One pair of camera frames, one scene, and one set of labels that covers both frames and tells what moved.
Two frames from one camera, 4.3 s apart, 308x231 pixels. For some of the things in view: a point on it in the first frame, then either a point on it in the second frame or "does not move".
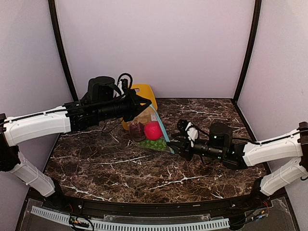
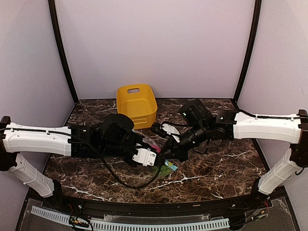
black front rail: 153,208 does not move
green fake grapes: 160,144 to 165,170
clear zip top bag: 147,131 to 164,168
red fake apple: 153,131 to 158,149
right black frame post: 258,5 does not move
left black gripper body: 130,108 to 137,137
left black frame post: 52,8 does not move
